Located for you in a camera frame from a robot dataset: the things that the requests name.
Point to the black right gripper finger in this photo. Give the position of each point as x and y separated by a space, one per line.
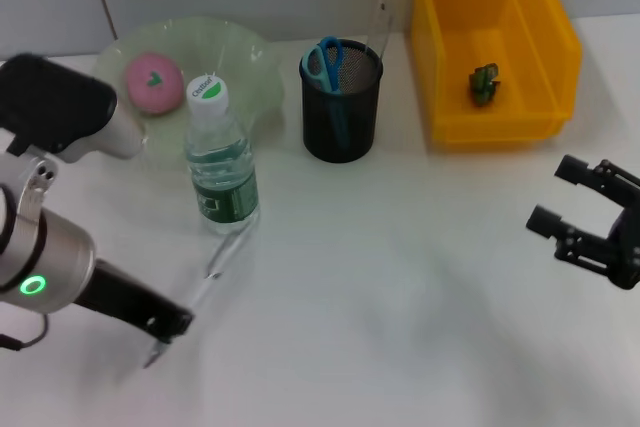
575 169
542 221

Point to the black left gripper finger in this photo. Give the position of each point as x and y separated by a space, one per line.
175 324

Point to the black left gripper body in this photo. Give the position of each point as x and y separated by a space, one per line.
120 294

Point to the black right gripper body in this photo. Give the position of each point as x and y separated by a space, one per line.
627 247

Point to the grey ballpoint pen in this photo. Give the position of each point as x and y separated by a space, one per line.
152 357

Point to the green plastic wrapper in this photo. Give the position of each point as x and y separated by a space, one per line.
482 84

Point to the clear green-label water bottle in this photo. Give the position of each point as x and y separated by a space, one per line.
222 172

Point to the pink peach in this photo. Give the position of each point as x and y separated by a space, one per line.
152 84

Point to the clear plastic ruler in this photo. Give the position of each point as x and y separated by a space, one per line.
380 27

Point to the blue scissors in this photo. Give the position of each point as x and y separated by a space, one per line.
330 77

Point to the black mesh pen holder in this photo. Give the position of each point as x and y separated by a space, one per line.
360 117

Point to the green glass fruit plate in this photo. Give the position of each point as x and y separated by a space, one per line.
245 62

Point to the yellow plastic bin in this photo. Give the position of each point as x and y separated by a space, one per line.
450 22

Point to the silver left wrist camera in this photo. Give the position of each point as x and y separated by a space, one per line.
50 102

